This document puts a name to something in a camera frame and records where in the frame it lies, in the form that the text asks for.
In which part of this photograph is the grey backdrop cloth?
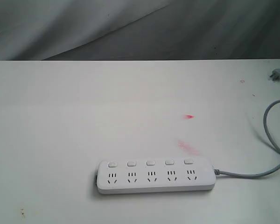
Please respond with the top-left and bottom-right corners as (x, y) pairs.
(0, 0), (280, 60)

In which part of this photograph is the grey wall plug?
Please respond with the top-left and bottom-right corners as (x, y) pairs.
(269, 69), (280, 82)

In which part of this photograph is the white five-outlet power strip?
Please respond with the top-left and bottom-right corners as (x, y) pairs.
(96, 156), (217, 194)

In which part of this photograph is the grey power cable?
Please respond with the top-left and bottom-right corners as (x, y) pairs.
(213, 99), (280, 179)

